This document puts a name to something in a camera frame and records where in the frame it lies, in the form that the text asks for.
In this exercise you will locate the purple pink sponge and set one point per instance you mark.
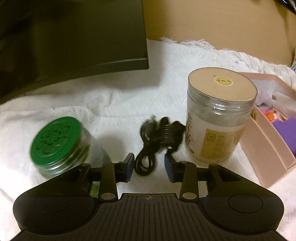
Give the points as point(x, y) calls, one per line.
point(287, 130)

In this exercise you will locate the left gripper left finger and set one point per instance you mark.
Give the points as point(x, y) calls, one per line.
point(124, 169)

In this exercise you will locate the pastel squishy toy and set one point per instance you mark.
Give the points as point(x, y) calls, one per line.
point(272, 114)

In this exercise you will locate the tall clear plastic jar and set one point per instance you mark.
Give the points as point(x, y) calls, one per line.
point(219, 103)

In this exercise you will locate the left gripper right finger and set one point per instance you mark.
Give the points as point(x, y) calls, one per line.
point(175, 170)

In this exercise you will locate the black monitor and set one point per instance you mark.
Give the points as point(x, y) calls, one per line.
point(46, 42)

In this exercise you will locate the pink cardboard box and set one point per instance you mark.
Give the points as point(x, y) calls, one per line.
point(268, 153)

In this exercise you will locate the green lid glass jar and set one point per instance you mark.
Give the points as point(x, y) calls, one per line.
point(60, 146)

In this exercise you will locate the lavender fluffy scrunchie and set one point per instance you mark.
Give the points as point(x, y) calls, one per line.
point(264, 99)

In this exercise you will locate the white textured cloth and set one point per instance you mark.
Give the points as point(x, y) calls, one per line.
point(112, 107)

